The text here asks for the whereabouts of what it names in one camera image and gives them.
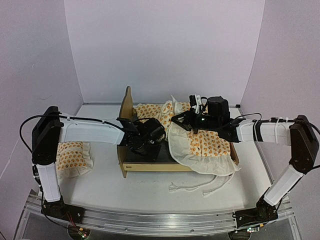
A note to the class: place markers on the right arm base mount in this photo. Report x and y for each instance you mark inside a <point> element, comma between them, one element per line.
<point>262,213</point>

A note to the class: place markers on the small duck print pillow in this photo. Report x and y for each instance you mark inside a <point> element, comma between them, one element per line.
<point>73,159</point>

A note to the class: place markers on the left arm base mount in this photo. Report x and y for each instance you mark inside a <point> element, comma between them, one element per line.
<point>58,210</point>

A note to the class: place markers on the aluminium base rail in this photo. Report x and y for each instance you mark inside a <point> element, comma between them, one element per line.
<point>89,223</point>

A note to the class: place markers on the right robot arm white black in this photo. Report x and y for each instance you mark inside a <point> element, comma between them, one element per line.
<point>243,190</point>

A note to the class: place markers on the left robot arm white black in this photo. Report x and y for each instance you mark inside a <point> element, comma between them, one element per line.
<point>54,127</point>

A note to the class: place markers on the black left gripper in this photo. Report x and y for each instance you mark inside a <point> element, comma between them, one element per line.
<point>154,153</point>

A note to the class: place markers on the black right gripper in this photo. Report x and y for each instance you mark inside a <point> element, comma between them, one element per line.
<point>188,116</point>

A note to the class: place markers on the grey bed mat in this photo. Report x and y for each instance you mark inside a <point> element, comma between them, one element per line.
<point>165,152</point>

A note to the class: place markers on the wooden pet bed frame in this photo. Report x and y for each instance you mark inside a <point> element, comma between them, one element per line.
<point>127,110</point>

